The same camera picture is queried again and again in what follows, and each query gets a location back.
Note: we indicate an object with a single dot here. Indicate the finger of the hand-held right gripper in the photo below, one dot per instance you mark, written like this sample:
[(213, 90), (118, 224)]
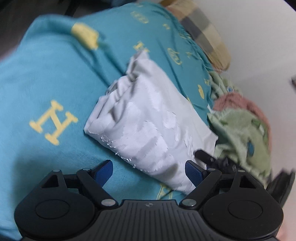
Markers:
[(204, 157)]

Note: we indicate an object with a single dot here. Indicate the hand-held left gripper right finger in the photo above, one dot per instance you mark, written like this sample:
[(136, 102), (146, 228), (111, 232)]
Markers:
[(193, 173)]

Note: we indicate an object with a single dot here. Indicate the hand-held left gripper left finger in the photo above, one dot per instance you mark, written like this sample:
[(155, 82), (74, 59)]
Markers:
[(105, 172)]

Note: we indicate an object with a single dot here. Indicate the white t-shirt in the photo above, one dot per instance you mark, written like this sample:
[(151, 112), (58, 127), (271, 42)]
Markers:
[(148, 120)]

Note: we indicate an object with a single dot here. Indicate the green fleece blanket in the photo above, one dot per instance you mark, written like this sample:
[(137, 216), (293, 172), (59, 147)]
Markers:
[(238, 125)]

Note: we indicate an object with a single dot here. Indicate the pink fleece blanket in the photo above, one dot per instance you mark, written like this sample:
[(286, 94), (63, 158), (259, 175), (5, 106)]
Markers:
[(233, 99)]

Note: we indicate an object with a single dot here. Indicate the plaid pillow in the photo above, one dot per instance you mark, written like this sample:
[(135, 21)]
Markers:
[(203, 34)]

